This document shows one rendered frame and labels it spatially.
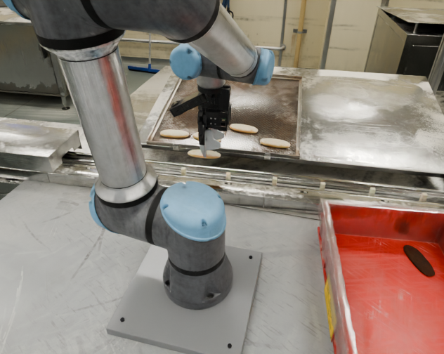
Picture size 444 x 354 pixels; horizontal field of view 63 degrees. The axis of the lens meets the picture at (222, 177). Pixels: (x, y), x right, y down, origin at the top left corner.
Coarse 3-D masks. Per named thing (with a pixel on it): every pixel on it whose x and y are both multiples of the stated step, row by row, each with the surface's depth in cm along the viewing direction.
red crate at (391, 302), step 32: (352, 256) 88; (384, 256) 88; (352, 288) 80; (384, 288) 80; (416, 288) 80; (352, 320) 73; (384, 320) 73; (416, 320) 73; (384, 352) 68; (416, 352) 68
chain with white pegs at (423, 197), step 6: (180, 174) 113; (228, 174) 108; (228, 180) 109; (276, 180) 106; (288, 186) 108; (324, 186) 105; (372, 192) 103; (396, 198) 104; (420, 198) 102; (426, 198) 101
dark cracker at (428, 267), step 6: (408, 246) 90; (408, 252) 88; (414, 252) 88; (420, 252) 88; (414, 258) 86; (420, 258) 86; (414, 264) 85; (420, 264) 85; (426, 264) 84; (420, 270) 84; (426, 270) 83; (432, 270) 83
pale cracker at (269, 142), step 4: (260, 140) 119; (264, 140) 118; (268, 140) 118; (272, 140) 118; (276, 140) 118; (280, 140) 118; (284, 140) 118; (264, 144) 118; (268, 144) 117; (272, 144) 117; (276, 144) 117; (280, 144) 116; (284, 144) 116; (288, 144) 117
